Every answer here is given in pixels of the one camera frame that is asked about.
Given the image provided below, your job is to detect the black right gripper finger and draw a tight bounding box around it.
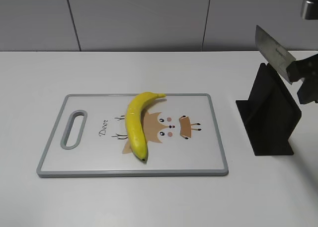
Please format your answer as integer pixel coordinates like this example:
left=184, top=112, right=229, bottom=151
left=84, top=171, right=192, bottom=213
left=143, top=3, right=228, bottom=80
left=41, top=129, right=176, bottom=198
left=297, top=78, right=318, bottom=104

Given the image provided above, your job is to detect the steel kitchen knife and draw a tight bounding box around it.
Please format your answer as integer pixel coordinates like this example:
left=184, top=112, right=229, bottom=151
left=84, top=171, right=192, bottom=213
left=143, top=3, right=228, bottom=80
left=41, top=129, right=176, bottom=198
left=255, top=25, right=318, bottom=85

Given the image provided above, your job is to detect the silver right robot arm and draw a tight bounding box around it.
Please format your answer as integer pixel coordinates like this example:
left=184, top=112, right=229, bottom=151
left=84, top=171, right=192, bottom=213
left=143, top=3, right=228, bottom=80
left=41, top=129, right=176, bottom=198
left=297, top=0, right=318, bottom=104

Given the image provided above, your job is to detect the yellow plastic banana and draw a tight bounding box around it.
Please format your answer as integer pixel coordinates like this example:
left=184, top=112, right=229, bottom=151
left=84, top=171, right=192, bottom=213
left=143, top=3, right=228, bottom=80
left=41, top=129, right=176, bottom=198
left=125, top=92, right=166, bottom=162

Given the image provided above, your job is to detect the black knife stand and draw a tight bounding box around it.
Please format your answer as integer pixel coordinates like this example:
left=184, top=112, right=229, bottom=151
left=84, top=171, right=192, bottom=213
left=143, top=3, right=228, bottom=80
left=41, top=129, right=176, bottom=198
left=236, top=63, right=302, bottom=156

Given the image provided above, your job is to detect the white grey-rimmed cutting board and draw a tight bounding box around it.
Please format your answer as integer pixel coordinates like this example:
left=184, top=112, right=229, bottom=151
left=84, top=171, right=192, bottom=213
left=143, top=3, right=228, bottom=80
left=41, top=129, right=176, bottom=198
left=36, top=93, right=229, bottom=178

